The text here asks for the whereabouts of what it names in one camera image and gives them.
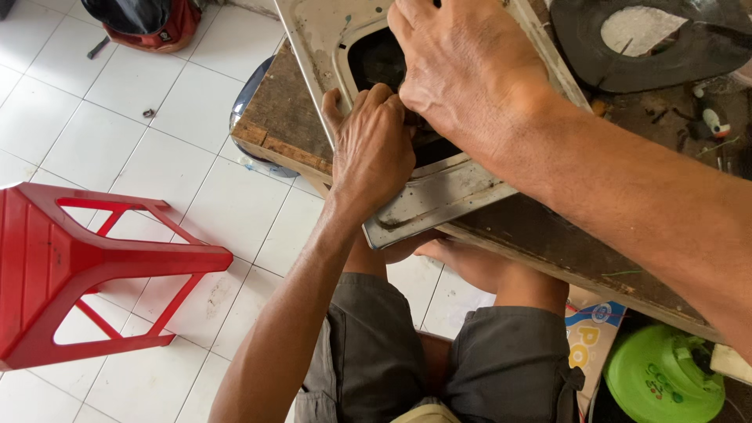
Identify white flat object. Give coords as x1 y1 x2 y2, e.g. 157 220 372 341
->
710 343 752 386

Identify green plastic lid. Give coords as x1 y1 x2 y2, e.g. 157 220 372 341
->
603 324 727 423

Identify person's right hand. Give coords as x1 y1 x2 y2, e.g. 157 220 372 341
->
387 0 557 149

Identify thin green wire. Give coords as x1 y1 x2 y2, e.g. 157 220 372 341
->
696 136 742 157

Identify beige shirt hem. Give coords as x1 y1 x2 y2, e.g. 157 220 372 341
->
389 398 463 423

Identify person's left hand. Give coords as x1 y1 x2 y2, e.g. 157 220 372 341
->
321 82 418 220

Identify steel stove top panel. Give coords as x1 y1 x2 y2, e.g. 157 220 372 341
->
273 0 594 251

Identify brown seat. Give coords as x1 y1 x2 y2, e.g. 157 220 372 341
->
416 331 454 401

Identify blue chrome rounded object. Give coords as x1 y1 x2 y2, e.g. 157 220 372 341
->
228 55 301 179

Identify black round cover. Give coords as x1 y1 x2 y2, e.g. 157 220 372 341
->
550 0 752 94

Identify person's left leg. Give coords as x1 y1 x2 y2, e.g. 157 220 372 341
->
342 228 448 282

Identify colourful printed cardboard box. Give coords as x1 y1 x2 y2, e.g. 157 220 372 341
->
563 285 627 415

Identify grey shorts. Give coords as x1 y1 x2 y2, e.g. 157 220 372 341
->
294 272 586 423

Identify person's leg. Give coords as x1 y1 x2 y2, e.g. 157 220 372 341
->
414 237 571 319
342 228 448 282

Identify person's right leg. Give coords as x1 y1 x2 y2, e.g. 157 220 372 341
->
414 237 571 319

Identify black and red bag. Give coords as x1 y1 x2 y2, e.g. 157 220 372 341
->
81 0 202 54

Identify small white tube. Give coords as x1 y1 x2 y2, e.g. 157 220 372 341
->
702 108 732 139

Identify red plastic stool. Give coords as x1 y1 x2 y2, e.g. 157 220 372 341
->
0 181 235 371

